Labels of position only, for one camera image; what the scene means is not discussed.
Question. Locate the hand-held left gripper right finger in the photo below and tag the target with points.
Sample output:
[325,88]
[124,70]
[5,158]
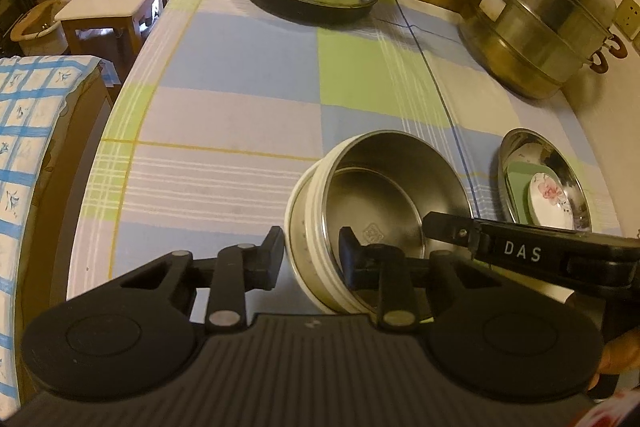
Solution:
[346,257]

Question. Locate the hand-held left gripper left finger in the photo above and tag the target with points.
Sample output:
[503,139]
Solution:
[276,257]

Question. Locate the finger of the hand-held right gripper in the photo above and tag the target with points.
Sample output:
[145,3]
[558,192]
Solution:
[447,229]

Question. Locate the small floral white saucer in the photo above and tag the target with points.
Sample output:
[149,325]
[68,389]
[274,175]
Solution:
[550,199]

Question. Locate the steel bowl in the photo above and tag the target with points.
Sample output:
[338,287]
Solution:
[390,187]

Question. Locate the green square plate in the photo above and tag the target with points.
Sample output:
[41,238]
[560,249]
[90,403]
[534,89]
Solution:
[517,187]

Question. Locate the large stainless steel basin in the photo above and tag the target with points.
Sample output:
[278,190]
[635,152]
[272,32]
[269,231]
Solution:
[560,152]

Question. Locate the person's right hand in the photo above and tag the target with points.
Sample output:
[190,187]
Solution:
[620,352]

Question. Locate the red floral printed cloth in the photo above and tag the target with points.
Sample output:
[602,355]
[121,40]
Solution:
[615,409]

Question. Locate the checked pastel tablecloth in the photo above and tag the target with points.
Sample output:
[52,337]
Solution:
[225,107]

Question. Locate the steel steamer pot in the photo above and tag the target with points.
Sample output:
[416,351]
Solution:
[535,22]

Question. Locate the blue checked cloth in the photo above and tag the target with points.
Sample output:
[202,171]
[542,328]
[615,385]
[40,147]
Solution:
[25,132]

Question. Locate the cream plastic bucket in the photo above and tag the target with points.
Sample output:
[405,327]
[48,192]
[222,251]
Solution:
[35,34]

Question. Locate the wooden bed frame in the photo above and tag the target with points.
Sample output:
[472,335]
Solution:
[60,157]

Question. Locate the wall socket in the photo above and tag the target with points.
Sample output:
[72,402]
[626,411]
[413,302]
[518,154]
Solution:
[629,14]

